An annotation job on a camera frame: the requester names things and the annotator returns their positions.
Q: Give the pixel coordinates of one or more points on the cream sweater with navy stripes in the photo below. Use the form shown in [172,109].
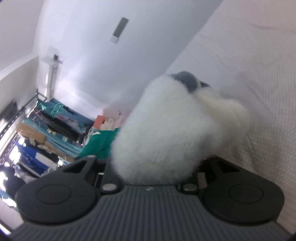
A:
[178,122]

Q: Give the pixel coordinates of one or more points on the black clothes rack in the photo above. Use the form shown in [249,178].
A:
[19,113]

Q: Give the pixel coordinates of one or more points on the pink plush toy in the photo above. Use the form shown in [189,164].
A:
[118,113]

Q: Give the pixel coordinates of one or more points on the red box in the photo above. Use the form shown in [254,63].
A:
[98,122]

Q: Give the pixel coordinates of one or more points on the green sweater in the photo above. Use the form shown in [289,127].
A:
[99,144]

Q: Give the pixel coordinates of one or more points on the teal curtain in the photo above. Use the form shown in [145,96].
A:
[63,127]

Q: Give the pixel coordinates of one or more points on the white air conditioner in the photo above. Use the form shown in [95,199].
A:
[49,66]

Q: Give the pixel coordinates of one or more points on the blue white hanging jacket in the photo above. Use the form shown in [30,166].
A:
[35,161]

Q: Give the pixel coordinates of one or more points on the grey bed cover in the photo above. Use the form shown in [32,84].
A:
[246,51]

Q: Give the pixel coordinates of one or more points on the brown hanging garment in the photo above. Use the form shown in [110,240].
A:
[29,132]

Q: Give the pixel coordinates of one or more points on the grey wall panel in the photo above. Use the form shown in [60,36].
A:
[119,29]

